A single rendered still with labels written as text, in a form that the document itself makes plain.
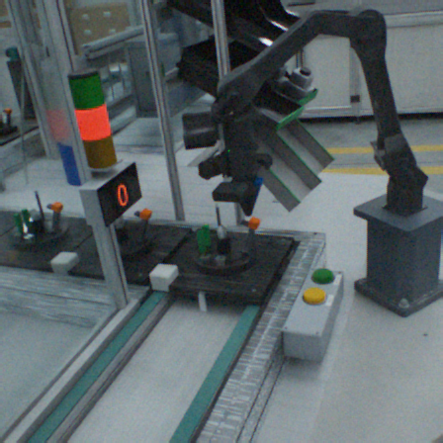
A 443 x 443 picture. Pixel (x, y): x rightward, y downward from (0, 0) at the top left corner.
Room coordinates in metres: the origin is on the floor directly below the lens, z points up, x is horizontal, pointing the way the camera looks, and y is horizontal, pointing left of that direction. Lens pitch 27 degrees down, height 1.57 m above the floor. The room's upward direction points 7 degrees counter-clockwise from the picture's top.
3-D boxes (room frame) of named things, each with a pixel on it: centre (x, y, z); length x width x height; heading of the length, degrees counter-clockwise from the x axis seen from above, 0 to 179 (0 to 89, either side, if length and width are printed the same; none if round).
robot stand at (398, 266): (0.97, -0.37, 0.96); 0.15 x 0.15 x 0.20; 29
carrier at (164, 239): (1.12, 0.23, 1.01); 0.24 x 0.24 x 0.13; 65
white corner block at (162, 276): (0.96, 0.13, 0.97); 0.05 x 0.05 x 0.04; 65
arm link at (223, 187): (0.98, -0.05, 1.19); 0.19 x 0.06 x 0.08; 155
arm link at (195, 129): (0.98, -0.01, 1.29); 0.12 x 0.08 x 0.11; 88
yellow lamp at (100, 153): (0.89, 0.19, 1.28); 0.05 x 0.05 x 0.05
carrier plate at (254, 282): (1.01, 0.00, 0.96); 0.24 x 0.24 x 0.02; 65
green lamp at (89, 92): (0.89, 0.19, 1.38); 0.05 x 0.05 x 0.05
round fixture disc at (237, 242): (1.01, 0.00, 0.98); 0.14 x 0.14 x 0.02
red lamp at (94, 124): (0.89, 0.19, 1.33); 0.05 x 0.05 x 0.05
